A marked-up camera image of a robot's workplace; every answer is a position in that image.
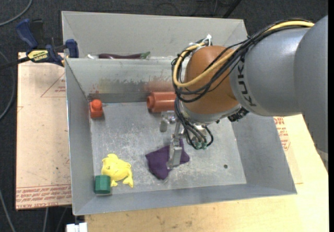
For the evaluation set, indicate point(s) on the yellow toy animal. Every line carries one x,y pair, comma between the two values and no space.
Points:
117,169

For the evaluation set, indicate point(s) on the red-orange plastic cup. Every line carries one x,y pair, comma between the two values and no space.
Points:
162,101

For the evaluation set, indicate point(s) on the brown cardboard board, red print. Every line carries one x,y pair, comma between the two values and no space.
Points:
41,134

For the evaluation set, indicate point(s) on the purple cloth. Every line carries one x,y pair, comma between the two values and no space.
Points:
159,163

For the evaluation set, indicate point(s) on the red-orange block with knob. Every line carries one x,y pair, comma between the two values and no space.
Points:
96,110

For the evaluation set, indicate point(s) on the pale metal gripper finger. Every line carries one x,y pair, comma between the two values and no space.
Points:
163,125
175,156

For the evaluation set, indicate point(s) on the green hexagonal block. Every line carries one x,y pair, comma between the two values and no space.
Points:
102,185

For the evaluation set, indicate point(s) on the grey metal bin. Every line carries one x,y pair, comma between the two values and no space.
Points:
130,134

